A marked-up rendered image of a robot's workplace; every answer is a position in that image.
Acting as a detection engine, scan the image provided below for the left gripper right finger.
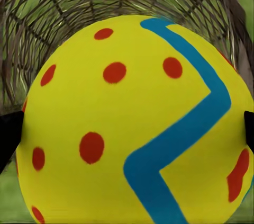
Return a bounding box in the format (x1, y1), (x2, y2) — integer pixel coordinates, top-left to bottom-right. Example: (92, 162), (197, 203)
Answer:
(244, 111), (254, 153)

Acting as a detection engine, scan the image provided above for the wicker basket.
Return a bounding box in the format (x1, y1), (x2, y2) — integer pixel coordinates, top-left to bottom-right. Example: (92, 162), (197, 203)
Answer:
(0, 0), (254, 166)

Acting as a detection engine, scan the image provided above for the easter egg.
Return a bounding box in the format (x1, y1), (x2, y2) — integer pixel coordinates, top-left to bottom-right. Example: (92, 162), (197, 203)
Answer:
(16, 15), (254, 224)

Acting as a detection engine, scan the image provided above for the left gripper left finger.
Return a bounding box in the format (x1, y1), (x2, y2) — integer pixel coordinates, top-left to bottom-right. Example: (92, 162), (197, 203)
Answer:
(0, 111), (24, 174)

